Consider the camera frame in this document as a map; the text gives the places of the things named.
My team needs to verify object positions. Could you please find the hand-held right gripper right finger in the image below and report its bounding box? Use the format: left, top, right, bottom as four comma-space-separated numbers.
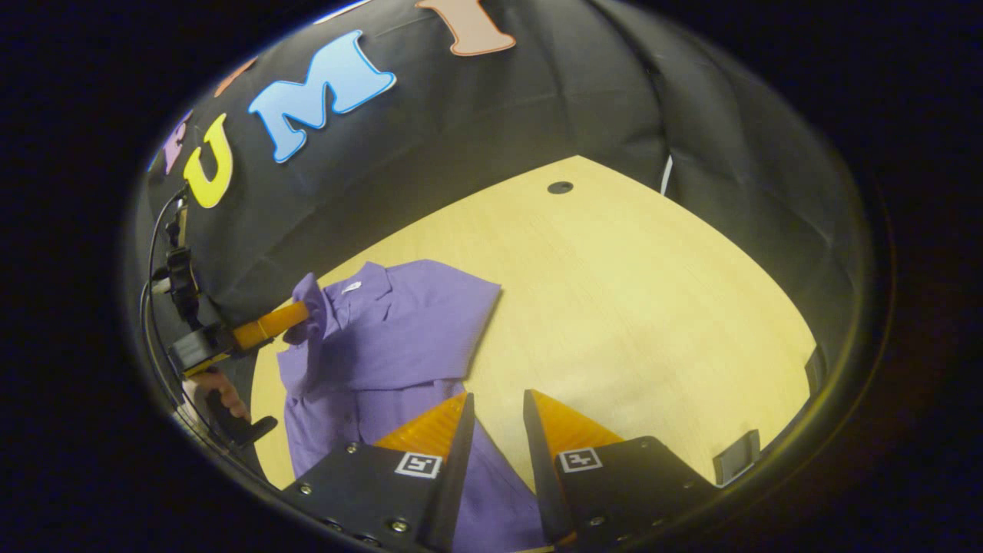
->
524, 388, 719, 550

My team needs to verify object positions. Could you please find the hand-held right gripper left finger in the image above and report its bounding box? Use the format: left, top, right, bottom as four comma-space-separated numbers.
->
280, 392, 475, 552

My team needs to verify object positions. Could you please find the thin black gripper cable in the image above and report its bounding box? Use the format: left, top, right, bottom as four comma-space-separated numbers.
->
140, 188, 231, 465

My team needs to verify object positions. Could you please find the black backdrop cloth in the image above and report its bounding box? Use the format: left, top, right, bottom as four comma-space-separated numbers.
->
134, 0, 872, 439

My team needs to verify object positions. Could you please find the purple button shirt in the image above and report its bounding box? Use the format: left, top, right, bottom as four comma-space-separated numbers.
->
276, 260, 550, 552

